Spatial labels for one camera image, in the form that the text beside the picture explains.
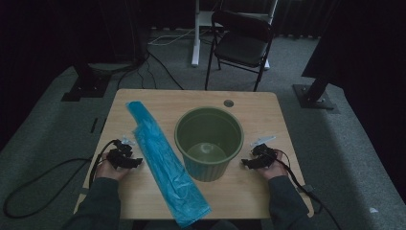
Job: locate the grey tape strip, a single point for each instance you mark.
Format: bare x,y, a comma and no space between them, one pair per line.
83,191
307,188

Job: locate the blue plastic trash bag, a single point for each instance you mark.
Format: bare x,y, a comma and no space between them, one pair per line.
166,166

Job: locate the black stand base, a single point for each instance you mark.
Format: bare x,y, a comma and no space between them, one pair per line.
314,97
86,87

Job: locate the grey table grommet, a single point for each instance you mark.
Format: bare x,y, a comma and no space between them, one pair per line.
228,103

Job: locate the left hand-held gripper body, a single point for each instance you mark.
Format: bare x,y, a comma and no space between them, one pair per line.
118,155

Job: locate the person's right hand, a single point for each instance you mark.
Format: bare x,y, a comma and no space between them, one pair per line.
274,171

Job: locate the black folding chair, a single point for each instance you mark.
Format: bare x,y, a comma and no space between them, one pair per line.
242,48

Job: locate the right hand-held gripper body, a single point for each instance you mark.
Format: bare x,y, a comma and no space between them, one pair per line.
265,153

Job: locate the black floor tape strip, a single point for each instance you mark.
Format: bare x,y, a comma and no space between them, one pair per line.
104,125
94,125

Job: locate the white paper scrap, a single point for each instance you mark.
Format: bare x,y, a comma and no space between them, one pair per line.
373,210

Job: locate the green plastic trash bin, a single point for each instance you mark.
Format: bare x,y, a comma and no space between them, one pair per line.
204,134

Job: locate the person's left hand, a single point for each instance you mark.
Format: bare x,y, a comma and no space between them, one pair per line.
110,171

